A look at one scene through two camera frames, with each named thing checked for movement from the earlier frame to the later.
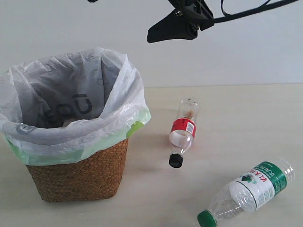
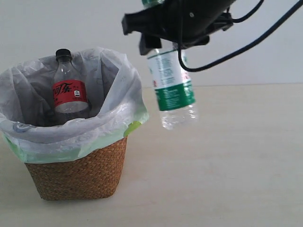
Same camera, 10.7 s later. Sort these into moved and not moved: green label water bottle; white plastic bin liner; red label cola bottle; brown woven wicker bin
Moved: green label water bottle; red label cola bottle
Not moved: brown woven wicker bin; white plastic bin liner
